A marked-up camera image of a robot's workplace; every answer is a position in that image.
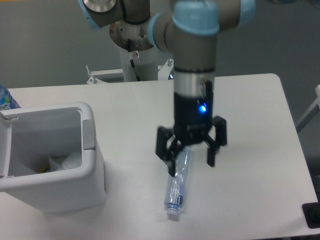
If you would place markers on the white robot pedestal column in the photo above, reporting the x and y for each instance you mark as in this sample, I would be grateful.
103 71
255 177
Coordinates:
138 56

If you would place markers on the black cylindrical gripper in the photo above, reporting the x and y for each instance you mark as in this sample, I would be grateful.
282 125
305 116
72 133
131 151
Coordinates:
192 123

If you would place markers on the crushed clear plastic bottle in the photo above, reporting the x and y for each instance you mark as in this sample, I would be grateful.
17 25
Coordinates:
176 185

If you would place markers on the white plastic trash can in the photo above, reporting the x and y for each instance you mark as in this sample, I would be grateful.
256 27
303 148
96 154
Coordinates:
29 135

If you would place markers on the white paper bag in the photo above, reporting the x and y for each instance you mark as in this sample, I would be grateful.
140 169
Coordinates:
72 161

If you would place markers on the yellow packaging in trash can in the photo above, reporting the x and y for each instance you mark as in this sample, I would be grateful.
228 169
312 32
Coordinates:
45 169

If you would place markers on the blue printed bottle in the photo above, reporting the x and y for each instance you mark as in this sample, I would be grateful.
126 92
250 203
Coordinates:
7 102

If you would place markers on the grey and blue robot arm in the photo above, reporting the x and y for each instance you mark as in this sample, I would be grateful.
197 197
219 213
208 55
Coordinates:
189 32

